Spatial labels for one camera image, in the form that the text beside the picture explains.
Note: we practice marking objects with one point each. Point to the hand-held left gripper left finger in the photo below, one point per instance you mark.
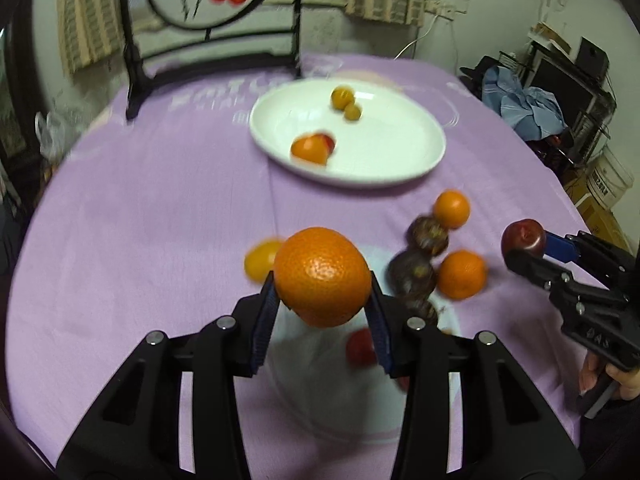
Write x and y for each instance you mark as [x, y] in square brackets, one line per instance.
[264, 325]

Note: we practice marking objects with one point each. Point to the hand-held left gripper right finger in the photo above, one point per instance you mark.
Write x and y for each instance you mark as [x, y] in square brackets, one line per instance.
[378, 332]

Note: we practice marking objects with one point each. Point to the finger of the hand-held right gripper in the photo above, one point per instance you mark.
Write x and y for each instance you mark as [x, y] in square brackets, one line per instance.
[530, 266]
[559, 246]

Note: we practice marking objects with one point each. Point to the dark red apple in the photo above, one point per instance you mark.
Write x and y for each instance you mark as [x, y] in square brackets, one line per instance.
[523, 237]

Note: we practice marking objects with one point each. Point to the large orange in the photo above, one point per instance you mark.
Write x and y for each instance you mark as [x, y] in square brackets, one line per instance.
[322, 277]

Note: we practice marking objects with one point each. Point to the clear round plate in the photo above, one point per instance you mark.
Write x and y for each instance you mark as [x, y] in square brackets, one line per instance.
[320, 395]

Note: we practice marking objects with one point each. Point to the white oval plate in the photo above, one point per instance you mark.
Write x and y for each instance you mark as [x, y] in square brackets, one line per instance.
[380, 140]

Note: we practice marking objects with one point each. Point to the person's right hand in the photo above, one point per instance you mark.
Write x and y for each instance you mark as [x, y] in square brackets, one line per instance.
[620, 382]

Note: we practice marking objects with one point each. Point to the small red fruit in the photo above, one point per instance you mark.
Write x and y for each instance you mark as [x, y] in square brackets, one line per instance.
[360, 347]

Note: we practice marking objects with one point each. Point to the cardboard box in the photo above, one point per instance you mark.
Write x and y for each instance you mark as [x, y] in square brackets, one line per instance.
[600, 210]

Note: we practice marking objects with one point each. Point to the yellow orange fruit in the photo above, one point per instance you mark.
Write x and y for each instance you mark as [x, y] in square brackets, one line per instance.
[259, 261]

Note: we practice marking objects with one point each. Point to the dark purple mangosteen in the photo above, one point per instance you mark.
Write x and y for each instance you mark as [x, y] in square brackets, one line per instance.
[428, 234]
[411, 274]

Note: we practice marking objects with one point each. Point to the white plastic bucket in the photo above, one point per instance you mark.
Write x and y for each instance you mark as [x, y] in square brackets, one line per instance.
[607, 175]

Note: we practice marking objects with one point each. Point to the light blue cloth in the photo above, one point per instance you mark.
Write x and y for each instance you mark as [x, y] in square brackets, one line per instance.
[525, 107]

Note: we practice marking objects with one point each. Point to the purple tablecloth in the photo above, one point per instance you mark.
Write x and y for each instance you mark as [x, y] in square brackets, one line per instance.
[165, 220]

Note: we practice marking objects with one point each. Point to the black monitor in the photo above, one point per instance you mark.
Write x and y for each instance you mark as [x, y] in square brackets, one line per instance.
[562, 85]

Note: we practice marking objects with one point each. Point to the small yellow kumquat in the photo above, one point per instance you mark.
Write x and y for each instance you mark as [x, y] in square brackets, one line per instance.
[352, 112]
[342, 97]

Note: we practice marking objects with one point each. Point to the white plastic bag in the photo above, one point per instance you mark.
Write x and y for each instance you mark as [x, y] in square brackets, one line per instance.
[52, 135]

